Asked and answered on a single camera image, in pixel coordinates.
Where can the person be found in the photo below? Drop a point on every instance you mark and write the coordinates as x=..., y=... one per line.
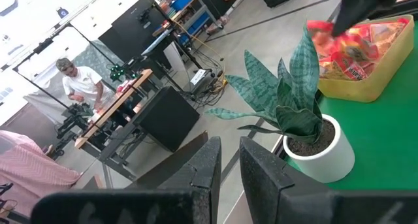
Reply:
x=29, y=171
x=85, y=85

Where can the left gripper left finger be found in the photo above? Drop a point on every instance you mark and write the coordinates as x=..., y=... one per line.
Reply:
x=130, y=207

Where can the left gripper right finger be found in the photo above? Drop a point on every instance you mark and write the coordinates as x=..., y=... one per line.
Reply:
x=294, y=207

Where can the grey storage shelf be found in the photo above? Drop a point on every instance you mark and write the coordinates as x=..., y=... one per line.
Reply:
x=196, y=18

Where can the background wooden table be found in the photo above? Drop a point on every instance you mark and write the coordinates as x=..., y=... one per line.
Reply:
x=98, y=122

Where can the green snake plant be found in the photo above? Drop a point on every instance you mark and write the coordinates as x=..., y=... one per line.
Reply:
x=294, y=87

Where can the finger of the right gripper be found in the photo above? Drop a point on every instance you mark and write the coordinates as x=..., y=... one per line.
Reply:
x=362, y=5

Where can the background black robot arm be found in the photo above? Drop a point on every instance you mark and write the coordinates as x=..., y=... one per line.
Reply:
x=73, y=119

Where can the white plant pot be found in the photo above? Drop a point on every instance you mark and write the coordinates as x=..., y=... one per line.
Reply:
x=326, y=168

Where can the orange Maruchan noodle pack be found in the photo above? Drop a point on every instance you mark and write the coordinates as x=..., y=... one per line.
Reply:
x=352, y=72
x=388, y=34
x=343, y=44

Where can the blue storage bin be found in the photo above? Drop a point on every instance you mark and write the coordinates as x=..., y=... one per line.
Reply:
x=183, y=0

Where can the large black monitor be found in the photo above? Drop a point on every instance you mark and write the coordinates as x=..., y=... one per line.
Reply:
x=130, y=25

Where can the black box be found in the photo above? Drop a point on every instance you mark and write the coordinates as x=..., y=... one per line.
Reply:
x=166, y=119

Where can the green table mat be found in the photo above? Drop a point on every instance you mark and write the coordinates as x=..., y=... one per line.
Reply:
x=385, y=136

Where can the yellow plastic bin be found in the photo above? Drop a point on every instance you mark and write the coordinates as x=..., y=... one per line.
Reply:
x=375, y=87

